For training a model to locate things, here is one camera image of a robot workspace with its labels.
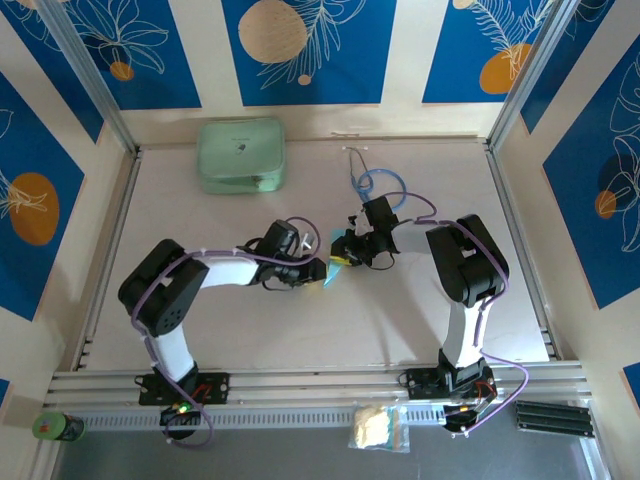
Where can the clear bag with yellow contents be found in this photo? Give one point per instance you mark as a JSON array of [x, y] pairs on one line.
[[372, 427]]

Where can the black ribbed block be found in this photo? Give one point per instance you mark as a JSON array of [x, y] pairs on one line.
[[552, 419]]

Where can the aluminium side rail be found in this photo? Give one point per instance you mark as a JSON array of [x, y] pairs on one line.
[[522, 210], [107, 260]]

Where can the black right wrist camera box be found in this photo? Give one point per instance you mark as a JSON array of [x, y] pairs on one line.
[[379, 212]]

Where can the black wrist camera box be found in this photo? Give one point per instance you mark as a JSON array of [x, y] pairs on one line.
[[379, 212], [280, 237]]

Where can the blue floral wall poster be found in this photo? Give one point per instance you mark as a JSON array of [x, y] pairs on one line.
[[350, 75], [35, 150], [450, 65], [590, 225], [165, 75]]

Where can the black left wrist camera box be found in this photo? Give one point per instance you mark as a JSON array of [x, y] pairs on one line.
[[280, 237]]

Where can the mint green zip pouch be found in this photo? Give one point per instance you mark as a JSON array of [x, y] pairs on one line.
[[240, 150]]

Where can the aluminium mounting rail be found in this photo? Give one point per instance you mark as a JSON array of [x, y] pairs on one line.
[[310, 382]]

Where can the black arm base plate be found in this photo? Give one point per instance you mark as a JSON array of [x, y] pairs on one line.
[[215, 387], [420, 382]]

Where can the turquoise cloth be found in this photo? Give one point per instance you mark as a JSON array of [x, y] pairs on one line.
[[332, 275]]

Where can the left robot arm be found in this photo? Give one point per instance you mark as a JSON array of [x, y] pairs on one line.
[[172, 350]]

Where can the aluminium frame post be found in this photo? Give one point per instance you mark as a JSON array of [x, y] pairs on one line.
[[87, 75], [537, 75]]

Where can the blue stethoscope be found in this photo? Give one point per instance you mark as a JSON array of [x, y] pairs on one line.
[[382, 170]]

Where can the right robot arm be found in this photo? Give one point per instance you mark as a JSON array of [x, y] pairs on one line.
[[460, 335]]

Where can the green can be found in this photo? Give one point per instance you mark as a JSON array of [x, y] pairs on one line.
[[52, 426]]

